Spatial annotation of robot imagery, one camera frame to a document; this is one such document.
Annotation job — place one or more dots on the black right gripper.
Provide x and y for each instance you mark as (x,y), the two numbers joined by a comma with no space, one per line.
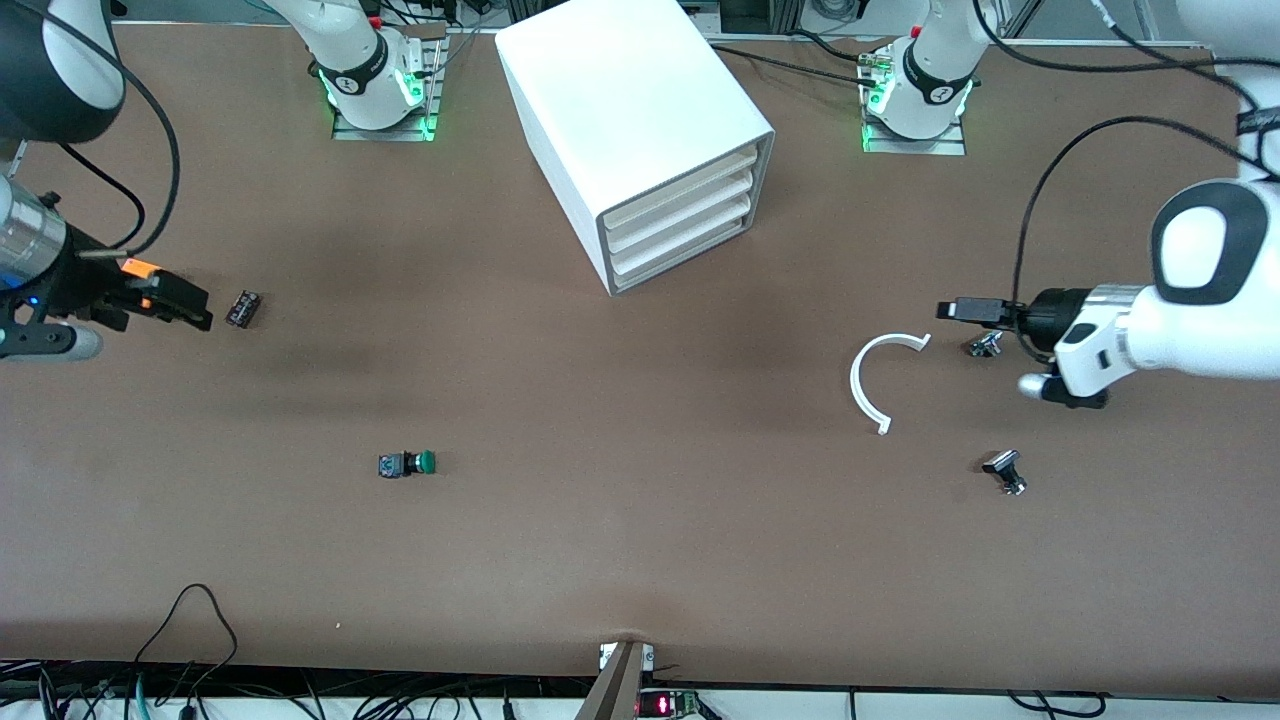
(80,277)

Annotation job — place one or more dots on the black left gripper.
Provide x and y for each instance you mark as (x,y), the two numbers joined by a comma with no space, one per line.
(1052,309)

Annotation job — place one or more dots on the green push button switch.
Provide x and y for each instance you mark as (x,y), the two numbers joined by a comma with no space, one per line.
(405,465)

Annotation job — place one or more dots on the white drawer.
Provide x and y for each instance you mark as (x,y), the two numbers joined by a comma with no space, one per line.
(680,228)
(680,248)
(680,190)
(680,208)

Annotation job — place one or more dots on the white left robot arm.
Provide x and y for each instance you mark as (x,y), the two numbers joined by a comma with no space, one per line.
(1220,340)

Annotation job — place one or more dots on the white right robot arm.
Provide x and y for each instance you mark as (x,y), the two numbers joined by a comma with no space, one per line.
(60,80)

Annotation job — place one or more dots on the white drawer cabinet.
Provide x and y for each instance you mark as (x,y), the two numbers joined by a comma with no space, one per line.
(620,90)

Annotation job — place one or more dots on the small silver metal part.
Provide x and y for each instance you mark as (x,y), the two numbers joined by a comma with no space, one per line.
(985,345)

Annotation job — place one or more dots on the small black connector block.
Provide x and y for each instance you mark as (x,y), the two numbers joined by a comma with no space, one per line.
(243,308)

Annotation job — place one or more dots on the white curved plastic strip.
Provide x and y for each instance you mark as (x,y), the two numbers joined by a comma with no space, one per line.
(855,385)

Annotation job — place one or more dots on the black and silver knob part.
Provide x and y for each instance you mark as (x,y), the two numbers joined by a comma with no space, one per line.
(1005,472)

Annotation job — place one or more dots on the device with red display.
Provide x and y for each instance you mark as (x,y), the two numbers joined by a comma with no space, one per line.
(665,705)

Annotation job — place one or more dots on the orange button enclosure box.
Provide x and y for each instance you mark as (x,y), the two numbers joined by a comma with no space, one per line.
(140,268)

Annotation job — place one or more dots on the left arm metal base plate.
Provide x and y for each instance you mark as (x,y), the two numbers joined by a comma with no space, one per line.
(920,147)

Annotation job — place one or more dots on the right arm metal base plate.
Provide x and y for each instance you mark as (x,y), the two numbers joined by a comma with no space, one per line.
(400,133)

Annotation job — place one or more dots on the brown grey camera post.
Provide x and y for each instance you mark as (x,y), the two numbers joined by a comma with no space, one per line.
(615,690)

